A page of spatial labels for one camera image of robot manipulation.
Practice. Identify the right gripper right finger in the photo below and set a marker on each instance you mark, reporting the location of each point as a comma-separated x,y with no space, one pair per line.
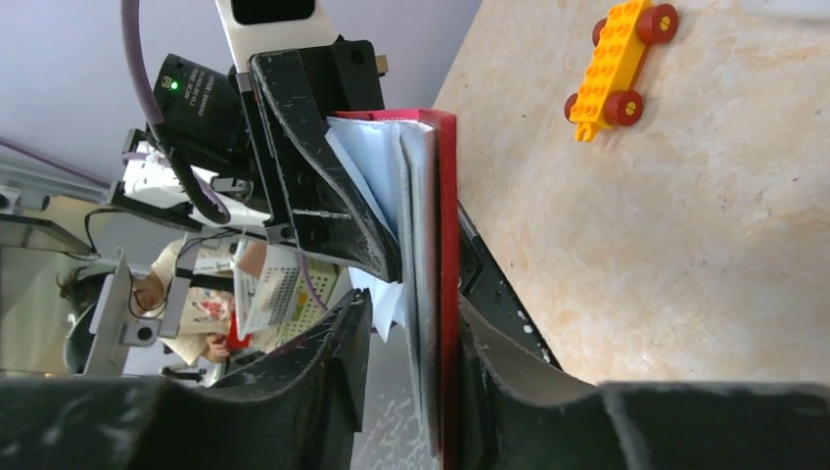
518,411

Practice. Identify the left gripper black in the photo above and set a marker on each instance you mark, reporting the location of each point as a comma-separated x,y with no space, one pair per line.
268,126

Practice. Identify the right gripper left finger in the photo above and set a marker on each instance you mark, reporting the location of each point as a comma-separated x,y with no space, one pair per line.
296,408

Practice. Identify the red leather card holder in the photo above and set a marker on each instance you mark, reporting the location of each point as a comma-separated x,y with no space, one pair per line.
404,161

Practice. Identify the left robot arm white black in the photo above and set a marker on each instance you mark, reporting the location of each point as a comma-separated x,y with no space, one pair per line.
161,186

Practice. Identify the yellow toy brick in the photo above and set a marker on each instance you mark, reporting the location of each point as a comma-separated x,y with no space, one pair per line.
606,97

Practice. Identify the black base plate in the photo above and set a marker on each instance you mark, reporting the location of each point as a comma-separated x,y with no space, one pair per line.
485,285

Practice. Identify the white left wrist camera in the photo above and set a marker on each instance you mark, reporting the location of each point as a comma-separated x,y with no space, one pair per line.
253,27

